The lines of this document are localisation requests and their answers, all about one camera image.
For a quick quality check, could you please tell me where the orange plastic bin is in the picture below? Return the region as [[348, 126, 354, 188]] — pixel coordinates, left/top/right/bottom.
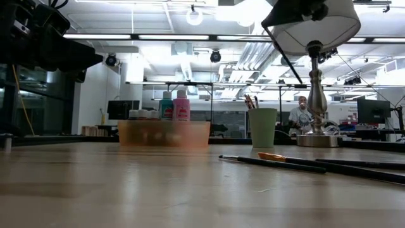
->
[[117, 120, 211, 149]]

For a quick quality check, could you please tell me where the table lamp white shade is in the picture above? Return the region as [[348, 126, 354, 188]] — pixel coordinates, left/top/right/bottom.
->
[[272, 0, 362, 148]]

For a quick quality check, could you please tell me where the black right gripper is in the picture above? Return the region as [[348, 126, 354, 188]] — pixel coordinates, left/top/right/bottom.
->
[[261, 0, 330, 29]]

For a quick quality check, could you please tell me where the yellow hanging cable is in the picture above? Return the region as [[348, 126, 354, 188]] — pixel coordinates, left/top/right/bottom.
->
[[11, 65, 36, 136]]

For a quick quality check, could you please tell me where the black office chair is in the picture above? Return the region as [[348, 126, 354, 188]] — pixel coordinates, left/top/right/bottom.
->
[[209, 123, 229, 138]]

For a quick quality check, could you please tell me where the long ceiling light bar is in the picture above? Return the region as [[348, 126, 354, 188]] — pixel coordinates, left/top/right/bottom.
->
[[216, 35, 273, 42], [63, 34, 132, 41], [138, 34, 210, 41]]

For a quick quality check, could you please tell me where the large teal paint bottle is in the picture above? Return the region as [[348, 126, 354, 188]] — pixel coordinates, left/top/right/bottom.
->
[[158, 91, 175, 122]]

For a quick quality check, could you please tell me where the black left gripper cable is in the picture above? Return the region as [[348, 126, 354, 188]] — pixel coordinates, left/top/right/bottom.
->
[[47, 0, 70, 10]]

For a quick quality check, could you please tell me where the person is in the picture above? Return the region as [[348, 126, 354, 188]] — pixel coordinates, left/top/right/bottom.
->
[[288, 96, 315, 136]]

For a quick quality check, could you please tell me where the cluttered background desk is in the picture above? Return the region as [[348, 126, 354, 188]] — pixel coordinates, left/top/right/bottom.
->
[[338, 117, 405, 143]]

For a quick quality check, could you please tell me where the green plastic cup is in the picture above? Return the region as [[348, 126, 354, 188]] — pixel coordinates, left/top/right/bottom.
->
[[247, 108, 278, 149]]

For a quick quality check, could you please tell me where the black computer monitor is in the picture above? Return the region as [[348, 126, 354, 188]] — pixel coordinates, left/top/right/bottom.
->
[[356, 98, 392, 125], [106, 99, 141, 121]]

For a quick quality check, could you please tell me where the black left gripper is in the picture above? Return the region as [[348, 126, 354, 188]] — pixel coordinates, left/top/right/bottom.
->
[[18, 30, 104, 84]]

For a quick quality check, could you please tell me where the large pink paint bottle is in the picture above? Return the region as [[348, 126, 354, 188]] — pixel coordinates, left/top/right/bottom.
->
[[172, 89, 191, 122]]

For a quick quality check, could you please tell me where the round ceiling ring light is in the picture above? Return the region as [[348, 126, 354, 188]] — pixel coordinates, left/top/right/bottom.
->
[[185, 4, 204, 27]]

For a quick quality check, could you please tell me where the silver aluminium bracket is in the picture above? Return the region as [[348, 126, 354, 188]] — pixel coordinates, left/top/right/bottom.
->
[[0, 132, 14, 153]]

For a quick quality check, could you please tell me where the black framed glass partition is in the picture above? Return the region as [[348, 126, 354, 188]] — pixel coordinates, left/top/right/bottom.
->
[[0, 63, 78, 137]]

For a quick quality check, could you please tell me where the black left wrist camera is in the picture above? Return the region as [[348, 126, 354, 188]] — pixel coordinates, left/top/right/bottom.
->
[[33, 3, 72, 36]]

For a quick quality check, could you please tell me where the black ceiling spotlight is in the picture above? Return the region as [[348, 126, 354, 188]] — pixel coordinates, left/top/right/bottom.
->
[[104, 53, 119, 68], [209, 49, 222, 64]]

